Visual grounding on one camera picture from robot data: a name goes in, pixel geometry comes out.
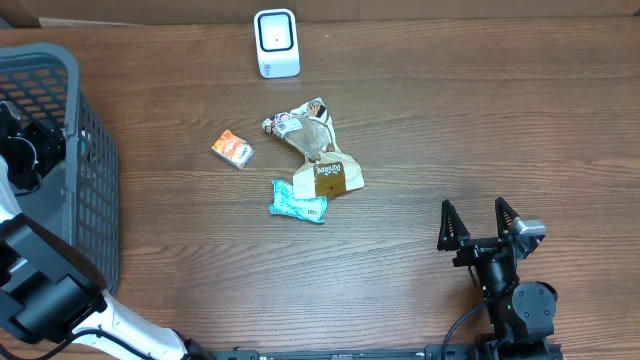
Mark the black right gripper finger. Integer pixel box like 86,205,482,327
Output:
437,200,471,251
495,197,519,237

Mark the beige brown snack bag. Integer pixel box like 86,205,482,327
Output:
262,97,365,199

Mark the teal snack packet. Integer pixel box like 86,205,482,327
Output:
269,180,328,224

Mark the orange white small box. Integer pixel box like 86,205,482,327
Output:
212,130,255,169

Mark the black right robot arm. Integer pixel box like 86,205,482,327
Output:
429,197,564,360

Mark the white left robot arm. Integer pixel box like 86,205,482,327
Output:
1,101,212,360

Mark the white barcode scanner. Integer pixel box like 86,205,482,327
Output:
254,8,301,79

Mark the grey plastic mesh basket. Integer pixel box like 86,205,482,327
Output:
1,43,121,294

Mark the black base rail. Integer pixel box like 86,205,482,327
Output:
212,343,481,360

